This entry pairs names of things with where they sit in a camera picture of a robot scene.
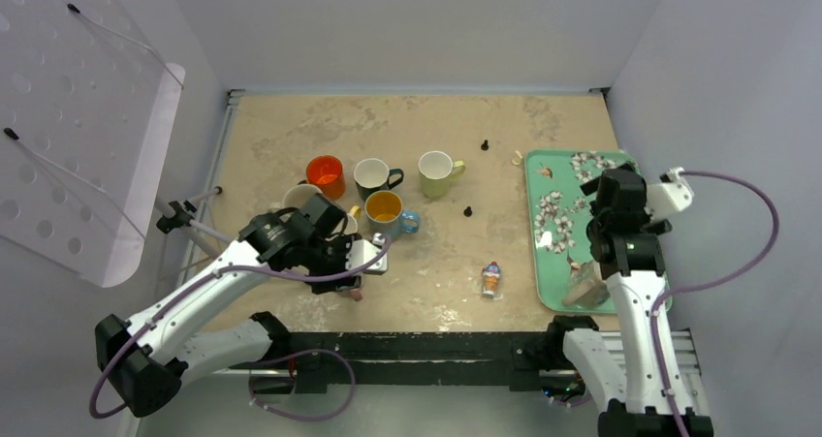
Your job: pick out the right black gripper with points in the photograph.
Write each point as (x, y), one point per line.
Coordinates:
(590, 186)

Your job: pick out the yellow mug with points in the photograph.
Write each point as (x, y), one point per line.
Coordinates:
(353, 218)

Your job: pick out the blue glass mug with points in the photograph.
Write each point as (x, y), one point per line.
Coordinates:
(387, 215)

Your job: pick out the white perforated light panel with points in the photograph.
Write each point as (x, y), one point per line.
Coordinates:
(87, 110)

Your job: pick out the tall coral pattern mug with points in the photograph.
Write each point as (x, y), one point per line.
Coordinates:
(299, 195)

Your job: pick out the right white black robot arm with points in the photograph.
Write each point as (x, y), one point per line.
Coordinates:
(645, 394)

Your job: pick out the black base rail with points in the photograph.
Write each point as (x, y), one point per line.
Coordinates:
(518, 361)

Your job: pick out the tripod stand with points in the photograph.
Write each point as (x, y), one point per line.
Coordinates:
(175, 215)

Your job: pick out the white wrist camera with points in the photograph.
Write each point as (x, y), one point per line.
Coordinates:
(369, 256)
(670, 196)

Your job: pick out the dark green mug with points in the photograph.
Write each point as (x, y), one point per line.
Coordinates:
(372, 175)

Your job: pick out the pink mug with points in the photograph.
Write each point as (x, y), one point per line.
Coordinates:
(354, 294)

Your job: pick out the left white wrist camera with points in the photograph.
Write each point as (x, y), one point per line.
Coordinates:
(369, 256)

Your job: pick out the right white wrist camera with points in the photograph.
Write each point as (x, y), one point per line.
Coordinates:
(670, 196)

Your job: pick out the light green faceted mug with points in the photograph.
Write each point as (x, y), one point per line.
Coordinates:
(437, 170)

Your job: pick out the orange mug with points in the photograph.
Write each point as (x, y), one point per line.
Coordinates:
(326, 173)

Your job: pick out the ice cream toy figure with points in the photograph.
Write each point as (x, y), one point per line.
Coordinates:
(491, 276)

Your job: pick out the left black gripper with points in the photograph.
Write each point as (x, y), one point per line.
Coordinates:
(338, 284)

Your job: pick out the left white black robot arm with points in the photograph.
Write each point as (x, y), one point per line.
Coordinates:
(149, 357)

